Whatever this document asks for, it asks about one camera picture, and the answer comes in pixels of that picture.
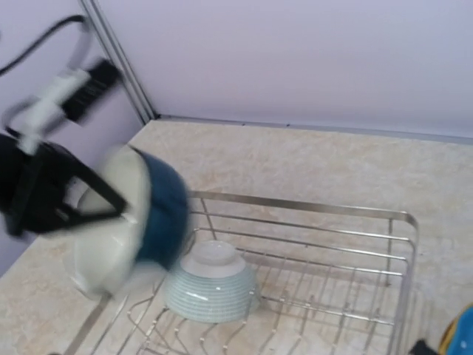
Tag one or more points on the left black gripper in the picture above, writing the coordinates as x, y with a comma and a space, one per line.
34, 189

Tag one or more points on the light striped rice bowl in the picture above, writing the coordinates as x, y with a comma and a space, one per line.
213, 284

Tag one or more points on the metal wire dish rack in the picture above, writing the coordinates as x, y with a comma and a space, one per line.
330, 280

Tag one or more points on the blue polka dot plate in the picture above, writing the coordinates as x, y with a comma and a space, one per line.
460, 342

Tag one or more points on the back wall aluminium rail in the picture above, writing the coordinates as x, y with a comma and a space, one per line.
356, 131

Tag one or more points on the left corner aluminium post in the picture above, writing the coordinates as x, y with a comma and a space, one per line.
113, 49

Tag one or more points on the dark blue white bowl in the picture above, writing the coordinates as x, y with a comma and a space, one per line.
135, 250

